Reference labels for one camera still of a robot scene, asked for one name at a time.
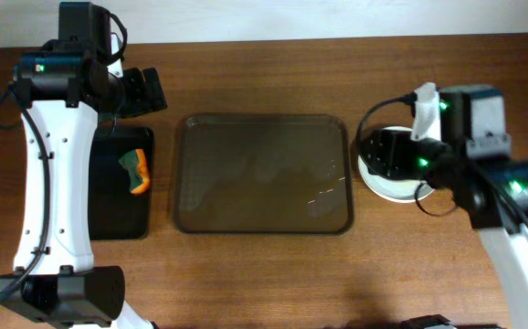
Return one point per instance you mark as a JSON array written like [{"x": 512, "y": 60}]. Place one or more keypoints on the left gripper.
[{"x": 142, "y": 91}]

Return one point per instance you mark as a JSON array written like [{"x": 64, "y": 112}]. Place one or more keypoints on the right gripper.
[{"x": 384, "y": 153}]

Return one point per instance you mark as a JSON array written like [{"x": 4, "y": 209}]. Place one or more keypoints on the white plate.
[{"x": 396, "y": 191}]

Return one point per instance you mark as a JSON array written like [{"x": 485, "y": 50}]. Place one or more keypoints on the green orange sponge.
[{"x": 135, "y": 164}]

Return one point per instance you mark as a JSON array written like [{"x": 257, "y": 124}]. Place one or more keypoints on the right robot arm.
[{"x": 459, "y": 142}]

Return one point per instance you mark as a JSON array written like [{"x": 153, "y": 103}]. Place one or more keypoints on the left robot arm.
[{"x": 64, "y": 91}]

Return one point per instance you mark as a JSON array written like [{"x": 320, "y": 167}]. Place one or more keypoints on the black small tray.
[{"x": 115, "y": 213}]

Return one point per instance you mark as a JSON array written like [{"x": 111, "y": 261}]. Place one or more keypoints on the brown plastic tray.
[{"x": 263, "y": 174}]

